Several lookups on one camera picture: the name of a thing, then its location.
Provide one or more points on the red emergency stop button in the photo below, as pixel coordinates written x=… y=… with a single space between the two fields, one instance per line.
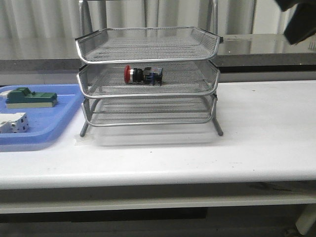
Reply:
x=148 y=75

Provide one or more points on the mesh tray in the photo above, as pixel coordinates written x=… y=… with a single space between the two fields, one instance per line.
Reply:
x=158 y=110
x=179 y=78
x=125 y=45

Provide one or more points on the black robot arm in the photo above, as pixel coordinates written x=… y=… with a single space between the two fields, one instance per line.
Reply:
x=303 y=22

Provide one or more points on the blue plastic tray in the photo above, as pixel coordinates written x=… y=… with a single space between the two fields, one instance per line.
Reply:
x=45 y=124

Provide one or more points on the dark grey counter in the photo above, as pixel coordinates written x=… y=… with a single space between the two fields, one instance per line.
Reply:
x=237 y=53

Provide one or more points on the green terminal block component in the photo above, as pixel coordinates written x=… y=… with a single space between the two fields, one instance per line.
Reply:
x=22 y=97

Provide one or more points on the white circuit breaker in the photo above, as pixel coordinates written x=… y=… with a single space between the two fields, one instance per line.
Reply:
x=14 y=123

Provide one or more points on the white table leg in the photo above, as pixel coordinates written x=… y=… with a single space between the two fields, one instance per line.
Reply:
x=306 y=219

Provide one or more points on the grey rack frame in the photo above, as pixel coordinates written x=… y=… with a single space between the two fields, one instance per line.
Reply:
x=86 y=28

